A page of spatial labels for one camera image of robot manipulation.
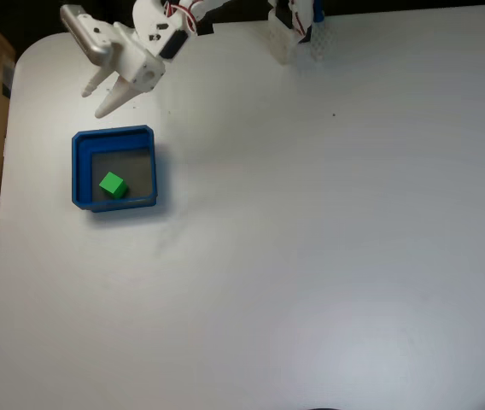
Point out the blue table clamp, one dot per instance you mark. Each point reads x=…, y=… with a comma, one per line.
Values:
x=318, y=17

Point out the black tape piece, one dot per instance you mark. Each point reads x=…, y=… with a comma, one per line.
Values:
x=206, y=30

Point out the white perforated base plate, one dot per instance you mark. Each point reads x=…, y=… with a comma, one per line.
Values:
x=278, y=47

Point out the blue square box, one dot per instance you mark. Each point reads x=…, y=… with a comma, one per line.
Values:
x=81, y=171

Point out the green cube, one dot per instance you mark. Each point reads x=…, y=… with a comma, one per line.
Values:
x=112, y=184

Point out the silver camera box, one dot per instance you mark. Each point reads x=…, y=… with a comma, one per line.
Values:
x=84, y=34

